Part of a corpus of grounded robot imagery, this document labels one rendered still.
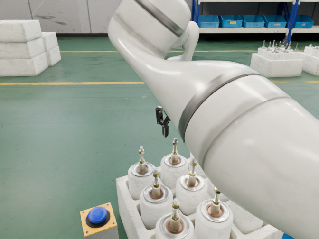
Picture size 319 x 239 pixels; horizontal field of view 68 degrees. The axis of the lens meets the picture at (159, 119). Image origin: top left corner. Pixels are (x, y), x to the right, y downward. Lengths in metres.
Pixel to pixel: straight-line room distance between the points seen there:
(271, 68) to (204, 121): 2.63
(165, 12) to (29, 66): 2.69
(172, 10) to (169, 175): 0.59
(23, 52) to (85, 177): 1.99
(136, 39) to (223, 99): 0.17
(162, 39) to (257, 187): 0.22
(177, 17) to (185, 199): 0.54
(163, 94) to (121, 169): 1.00
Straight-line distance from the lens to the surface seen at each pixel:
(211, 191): 0.81
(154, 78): 0.24
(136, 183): 0.77
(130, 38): 0.32
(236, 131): 0.17
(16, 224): 1.10
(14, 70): 3.03
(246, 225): 0.75
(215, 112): 0.18
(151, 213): 0.70
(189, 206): 0.75
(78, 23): 5.74
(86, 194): 1.11
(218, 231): 0.67
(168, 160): 0.82
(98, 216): 0.57
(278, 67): 2.84
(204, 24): 4.90
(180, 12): 0.32
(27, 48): 2.91
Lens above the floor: 0.75
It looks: 27 degrees down
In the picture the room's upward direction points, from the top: straight up
